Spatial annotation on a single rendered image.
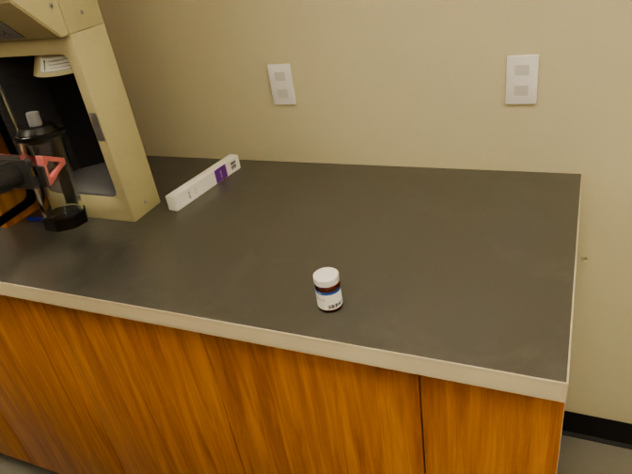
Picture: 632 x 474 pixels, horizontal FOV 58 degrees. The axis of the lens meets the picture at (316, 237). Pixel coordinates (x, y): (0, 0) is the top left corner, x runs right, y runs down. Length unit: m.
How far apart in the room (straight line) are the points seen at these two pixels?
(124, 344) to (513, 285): 0.85
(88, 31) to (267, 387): 0.88
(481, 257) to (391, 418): 0.36
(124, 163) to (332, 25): 0.63
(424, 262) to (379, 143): 0.53
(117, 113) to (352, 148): 0.63
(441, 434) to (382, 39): 0.93
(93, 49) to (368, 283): 0.82
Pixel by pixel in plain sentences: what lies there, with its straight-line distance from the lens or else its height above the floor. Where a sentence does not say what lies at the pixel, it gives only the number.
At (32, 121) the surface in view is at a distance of 1.41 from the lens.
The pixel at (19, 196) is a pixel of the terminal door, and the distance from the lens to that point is 1.68.
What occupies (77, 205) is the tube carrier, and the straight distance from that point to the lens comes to 1.44.
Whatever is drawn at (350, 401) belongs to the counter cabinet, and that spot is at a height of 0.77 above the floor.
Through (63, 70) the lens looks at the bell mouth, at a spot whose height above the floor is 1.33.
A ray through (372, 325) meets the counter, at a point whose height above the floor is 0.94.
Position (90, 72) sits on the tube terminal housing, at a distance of 1.43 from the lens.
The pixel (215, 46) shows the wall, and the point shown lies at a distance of 1.71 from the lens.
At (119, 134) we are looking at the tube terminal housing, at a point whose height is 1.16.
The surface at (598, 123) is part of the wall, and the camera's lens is 1.48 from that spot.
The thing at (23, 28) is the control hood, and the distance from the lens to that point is 1.41.
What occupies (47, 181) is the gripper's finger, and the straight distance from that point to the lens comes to 1.35.
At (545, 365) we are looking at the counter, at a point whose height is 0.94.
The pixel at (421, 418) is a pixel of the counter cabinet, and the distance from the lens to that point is 1.10.
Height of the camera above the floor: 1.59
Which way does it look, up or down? 31 degrees down
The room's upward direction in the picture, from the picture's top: 9 degrees counter-clockwise
